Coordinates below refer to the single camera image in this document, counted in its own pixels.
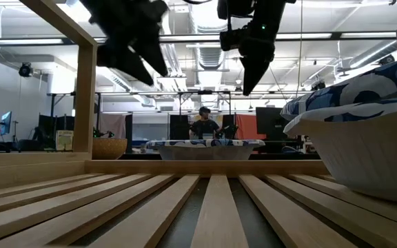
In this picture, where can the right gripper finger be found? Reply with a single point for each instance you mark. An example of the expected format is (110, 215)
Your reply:
(253, 74)

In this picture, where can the wooden slatted shelf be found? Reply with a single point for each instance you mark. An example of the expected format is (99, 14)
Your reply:
(219, 213)

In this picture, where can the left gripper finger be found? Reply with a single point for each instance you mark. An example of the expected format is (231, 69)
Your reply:
(126, 65)
(153, 55)

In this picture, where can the pale yellow sign box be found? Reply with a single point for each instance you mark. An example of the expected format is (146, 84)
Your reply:
(64, 140)

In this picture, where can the person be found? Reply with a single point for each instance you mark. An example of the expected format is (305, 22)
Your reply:
(205, 128)

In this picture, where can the black partition panel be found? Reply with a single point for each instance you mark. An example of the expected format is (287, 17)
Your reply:
(178, 126)
(227, 120)

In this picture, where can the orange partition panel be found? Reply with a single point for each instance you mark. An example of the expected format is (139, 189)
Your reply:
(248, 126)

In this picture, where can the gold speckled bowl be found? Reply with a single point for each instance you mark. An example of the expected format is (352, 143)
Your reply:
(109, 149)

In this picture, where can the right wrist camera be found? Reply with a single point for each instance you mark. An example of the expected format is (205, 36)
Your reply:
(230, 40)

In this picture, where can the computer monitor on arm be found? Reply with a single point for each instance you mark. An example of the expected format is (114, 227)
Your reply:
(6, 122)

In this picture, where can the black computer monitor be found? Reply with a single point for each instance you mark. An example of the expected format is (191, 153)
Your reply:
(269, 122)

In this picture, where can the black background frame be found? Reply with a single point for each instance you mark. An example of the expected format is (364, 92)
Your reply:
(205, 92)

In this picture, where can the white hanging cloth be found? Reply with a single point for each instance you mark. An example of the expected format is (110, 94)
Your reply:
(112, 125)

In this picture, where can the black hanging camera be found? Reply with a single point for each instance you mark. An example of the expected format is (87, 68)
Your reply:
(25, 70)
(318, 86)

